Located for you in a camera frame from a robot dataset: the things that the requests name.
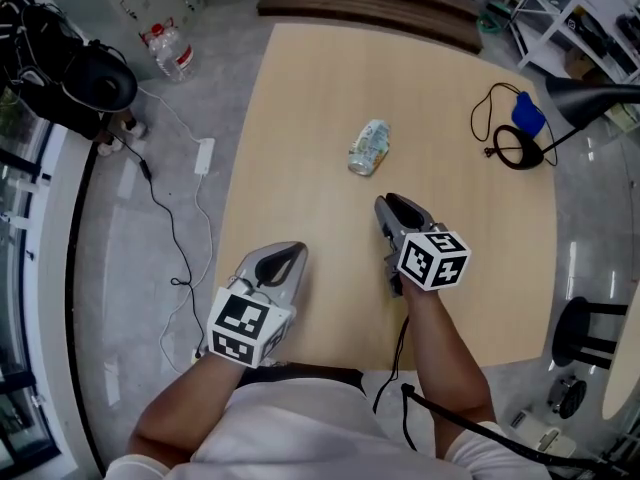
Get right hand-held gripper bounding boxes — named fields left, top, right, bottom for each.
left=374, top=192, right=473, bottom=299

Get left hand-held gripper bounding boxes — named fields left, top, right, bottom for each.
left=206, top=240, right=310, bottom=370

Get crushed drink can trash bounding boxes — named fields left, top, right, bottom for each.
left=347, top=119, right=392, bottom=178

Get person's left forearm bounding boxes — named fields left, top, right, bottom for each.
left=126, top=350, right=252, bottom=465

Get person's right forearm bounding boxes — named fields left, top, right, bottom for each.
left=399, top=280, right=497, bottom=462

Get person's black shorts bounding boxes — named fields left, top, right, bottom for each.
left=238, top=361, right=367, bottom=392

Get white power strip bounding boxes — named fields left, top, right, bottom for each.
left=193, top=137, right=217, bottom=176

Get blue pouch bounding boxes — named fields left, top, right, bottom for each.
left=510, top=91, right=548, bottom=137

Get person's white shirt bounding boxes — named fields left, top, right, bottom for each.
left=103, top=376, right=551, bottom=480

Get black round stool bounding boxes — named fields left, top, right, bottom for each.
left=550, top=295, right=629, bottom=370

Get black desk lamp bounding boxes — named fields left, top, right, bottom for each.
left=492, top=74, right=640, bottom=172

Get large clear water bottle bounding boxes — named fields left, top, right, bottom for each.
left=139, top=17, right=197, bottom=84

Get white plastic device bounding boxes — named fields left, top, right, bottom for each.
left=508, top=407, right=577, bottom=460

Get round wooden side table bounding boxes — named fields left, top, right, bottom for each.
left=601, top=287, right=640, bottom=422

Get white metal shelf rack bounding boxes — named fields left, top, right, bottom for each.
left=508, top=0, right=640, bottom=85

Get white power cable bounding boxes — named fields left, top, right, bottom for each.
left=135, top=85, right=217, bottom=375

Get thin black cable with adapter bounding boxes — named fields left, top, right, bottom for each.
left=105, top=127, right=197, bottom=289

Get black lamp cable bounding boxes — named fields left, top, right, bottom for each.
left=469, top=82, right=559, bottom=168

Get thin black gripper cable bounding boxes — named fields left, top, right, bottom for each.
left=371, top=314, right=412, bottom=415

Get thick black hose cable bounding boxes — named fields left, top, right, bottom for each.
left=399, top=382, right=640, bottom=475

